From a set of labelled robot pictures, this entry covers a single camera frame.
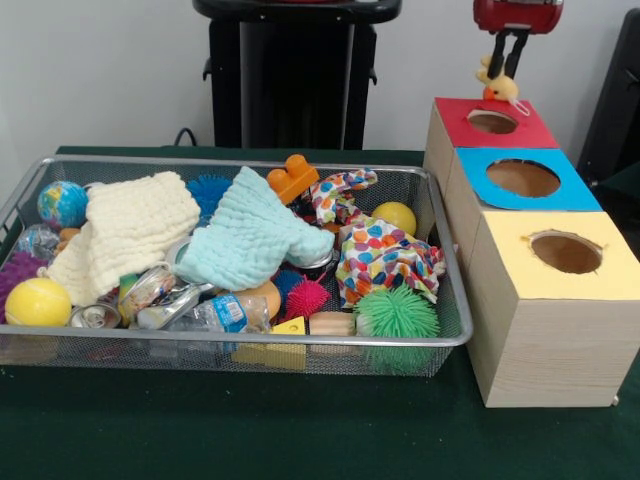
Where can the polka dot cloth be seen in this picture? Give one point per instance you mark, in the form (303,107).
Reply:
(385,260)

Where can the light teal waffle cloth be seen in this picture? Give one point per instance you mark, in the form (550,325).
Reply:
(250,235)

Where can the black panel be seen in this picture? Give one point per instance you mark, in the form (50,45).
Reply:
(618,100)

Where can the green spiky ball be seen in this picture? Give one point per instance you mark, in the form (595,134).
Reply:
(397,313)

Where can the cream waffle cloth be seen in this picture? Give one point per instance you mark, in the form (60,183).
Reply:
(130,230)

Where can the blue spiky ball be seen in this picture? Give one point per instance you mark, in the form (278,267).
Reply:
(205,190)

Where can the orange toy block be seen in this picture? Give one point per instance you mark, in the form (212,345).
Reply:
(290,180)

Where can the yellow plush duck toy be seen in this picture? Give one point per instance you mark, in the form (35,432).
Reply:
(500,88)

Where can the white colourful print cloth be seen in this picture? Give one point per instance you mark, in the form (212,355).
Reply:
(335,195)

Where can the small yellow ball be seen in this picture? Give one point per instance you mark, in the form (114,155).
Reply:
(396,216)

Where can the large yellow ball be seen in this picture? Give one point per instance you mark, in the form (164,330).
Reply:
(38,302)

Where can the dark green tablecloth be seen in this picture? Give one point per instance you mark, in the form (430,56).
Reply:
(300,430)

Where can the blue globe ball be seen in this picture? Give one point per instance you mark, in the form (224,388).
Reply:
(62,204)

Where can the wooden box with three holes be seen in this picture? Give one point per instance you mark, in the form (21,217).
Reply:
(550,340)

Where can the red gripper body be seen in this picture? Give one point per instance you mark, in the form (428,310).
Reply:
(518,15)

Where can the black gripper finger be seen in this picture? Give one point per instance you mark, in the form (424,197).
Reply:
(498,55)
(517,55)

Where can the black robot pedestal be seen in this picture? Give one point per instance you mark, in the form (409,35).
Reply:
(290,80)

